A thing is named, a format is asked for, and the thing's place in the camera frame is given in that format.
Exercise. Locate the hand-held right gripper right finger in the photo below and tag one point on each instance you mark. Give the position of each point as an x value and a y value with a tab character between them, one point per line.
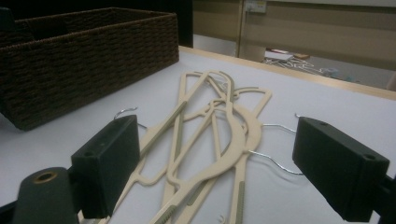
339	168

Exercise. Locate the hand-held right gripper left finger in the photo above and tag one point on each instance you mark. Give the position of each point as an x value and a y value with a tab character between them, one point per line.
106	161

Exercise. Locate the beige plastic clothes hanger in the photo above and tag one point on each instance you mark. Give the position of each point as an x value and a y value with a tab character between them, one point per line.
162	130
256	134
237	140

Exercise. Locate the brown wicker basket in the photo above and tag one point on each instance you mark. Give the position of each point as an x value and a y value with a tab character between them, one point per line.
87	65

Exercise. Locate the white table sheet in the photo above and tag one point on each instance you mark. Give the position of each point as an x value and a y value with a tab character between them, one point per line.
327	102

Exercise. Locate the small brown box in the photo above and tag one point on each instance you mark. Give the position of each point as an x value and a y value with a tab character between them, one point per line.
302	56

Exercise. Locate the white flat box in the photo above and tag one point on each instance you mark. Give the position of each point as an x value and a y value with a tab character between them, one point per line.
277	55

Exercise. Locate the beige desk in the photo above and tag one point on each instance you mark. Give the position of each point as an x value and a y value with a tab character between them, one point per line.
327	34

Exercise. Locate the white wall socket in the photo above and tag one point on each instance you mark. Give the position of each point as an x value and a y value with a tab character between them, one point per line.
256	6

